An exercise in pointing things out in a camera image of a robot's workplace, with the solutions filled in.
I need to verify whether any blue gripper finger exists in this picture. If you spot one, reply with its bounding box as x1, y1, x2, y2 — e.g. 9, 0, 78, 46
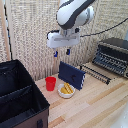
65, 47, 72, 56
53, 49, 59, 59

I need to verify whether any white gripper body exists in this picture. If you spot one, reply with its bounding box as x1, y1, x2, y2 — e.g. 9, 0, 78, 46
46, 28, 81, 50

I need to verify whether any red plastic cup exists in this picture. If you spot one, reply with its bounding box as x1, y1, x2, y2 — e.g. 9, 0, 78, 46
44, 76, 58, 92

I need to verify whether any bamboo screen divider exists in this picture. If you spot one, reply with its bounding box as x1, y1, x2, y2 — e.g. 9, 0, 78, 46
0, 0, 128, 83

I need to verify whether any yellow food piece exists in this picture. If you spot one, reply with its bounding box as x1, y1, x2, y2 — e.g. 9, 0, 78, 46
60, 82, 75, 95

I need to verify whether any white bowl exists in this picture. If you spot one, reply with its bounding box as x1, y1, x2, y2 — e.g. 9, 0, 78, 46
57, 83, 76, 100

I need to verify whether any black toaster oven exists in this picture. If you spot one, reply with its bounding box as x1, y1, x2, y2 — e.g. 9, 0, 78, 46
91, 37, 128, 80

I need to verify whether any black fabric storage box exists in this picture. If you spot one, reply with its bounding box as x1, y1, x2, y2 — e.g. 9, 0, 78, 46
0, 59, 51, 128

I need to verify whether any black wire rack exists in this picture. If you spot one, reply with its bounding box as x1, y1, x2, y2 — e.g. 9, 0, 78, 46
78, 63, 112, 86

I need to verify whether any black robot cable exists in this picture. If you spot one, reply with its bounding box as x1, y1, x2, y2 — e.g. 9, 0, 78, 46
79, 17, 128, 38

